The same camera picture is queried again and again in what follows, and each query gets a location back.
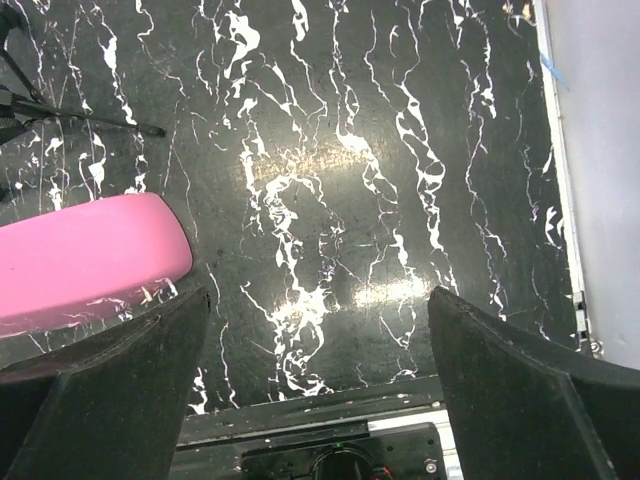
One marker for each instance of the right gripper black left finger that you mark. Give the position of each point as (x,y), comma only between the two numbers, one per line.
(110,406)

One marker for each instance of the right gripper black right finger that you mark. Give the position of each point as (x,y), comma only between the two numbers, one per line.
(522,407)

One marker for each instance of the black tripod shock-mount stand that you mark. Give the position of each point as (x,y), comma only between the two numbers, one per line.
(19,113)

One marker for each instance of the pink phone dock stand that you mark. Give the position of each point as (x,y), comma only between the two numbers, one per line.
(89,261)

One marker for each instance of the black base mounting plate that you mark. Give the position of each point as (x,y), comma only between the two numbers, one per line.
(401,429)

